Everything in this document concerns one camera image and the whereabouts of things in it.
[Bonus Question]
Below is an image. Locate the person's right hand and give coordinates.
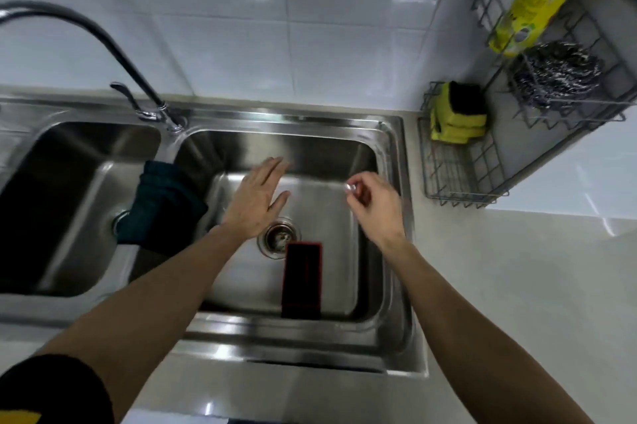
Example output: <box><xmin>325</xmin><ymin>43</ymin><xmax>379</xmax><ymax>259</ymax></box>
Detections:
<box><xmin>344</xmin><ymin>171</ymin><xmax>407</xmax><ymax>250</ymax></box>

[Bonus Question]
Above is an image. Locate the black yellow shirt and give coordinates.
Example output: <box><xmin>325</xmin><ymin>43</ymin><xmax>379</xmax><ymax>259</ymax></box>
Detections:
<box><xmin>0</xmin><ymin>354</ymin><xmax>115</xmax><ymax>424</ymax></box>

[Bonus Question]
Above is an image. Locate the person's right forearm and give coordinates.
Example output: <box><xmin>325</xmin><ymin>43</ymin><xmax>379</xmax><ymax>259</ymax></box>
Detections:
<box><xmin>383</xmin><ymin>237</ymin><xmax>593</xmax><ymax>424</ymax></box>

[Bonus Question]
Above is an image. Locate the chrome gooseneck faucet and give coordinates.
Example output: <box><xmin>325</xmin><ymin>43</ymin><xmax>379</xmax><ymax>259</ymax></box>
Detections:
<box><xmin>0</xmin><ymin>0</ymin><xmax>188</xmax><ymax>133</ymax></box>

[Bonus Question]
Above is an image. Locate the dark green cloth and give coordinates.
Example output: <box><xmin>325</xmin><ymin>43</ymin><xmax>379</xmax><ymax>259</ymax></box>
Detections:
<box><xmin>115</xmin><ymin>160</ymin><xmax>209</xmax><ymax>255</ymax></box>

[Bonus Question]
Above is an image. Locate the stainless steel double sink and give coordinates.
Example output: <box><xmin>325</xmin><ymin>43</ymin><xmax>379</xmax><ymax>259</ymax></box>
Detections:
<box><xmin>0</xmin><ymin>95</ymin><xmax>430</xmax><ymax>380</ymax></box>

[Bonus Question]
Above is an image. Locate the grey wire wall rack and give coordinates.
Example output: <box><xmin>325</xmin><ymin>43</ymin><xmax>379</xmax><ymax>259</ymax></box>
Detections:
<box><xmin>417</xmin><ymin>0</ymin><xmax>637</xmax><ymax>210</ymax></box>

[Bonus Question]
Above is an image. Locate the steel drain strainer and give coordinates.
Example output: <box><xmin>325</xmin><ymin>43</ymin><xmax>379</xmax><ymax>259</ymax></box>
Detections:
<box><xmin>256</xmin><ymin>217</ymin><xmax>295</xmax><ymax>260</ymax></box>
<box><xmin>110</xmin><ymin>209</ymin><xmax>133</xmax><ymax>238</ymax></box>

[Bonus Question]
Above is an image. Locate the yellow green scrub sponge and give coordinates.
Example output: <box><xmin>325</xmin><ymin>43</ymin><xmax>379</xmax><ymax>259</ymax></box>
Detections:
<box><xmin>437</xmin><ymin>81</ymin><xmax>488</xmax><ymax>130</ymax></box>

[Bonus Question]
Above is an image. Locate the person's left forearm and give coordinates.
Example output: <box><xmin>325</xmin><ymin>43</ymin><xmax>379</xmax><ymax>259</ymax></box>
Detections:
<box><xmin>35</xmin><ymin>224</ymin><xmax>245</xmax><ymax>424</ymax></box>

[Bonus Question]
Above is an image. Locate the small yellow black sponge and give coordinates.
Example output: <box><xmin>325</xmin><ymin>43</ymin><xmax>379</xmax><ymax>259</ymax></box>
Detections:
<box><xmin>429</xmin><ymin>109</ymin><xmax>486</xmax><ymax>144</ymax></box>

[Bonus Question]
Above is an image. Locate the steel wool scourer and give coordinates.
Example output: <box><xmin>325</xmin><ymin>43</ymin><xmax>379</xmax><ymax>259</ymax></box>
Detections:
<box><xmin>507</xmin><ymin>41</ymin><xmax>606</xmax><ymax>110</ymax></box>

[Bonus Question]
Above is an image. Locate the red black scrubbing pad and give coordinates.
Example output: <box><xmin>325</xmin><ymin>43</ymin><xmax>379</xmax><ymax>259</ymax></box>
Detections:
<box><xmin>280</xmin><ymin>241</ymin><xmax>323</xmax><ymax>320</ymax></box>

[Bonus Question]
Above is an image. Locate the person's left hand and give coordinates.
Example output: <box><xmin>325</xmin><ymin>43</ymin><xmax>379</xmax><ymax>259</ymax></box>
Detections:
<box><xmin>218</xmin><ymin>156</ymin><xmax>292</xmax><ymax>243</ymax></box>

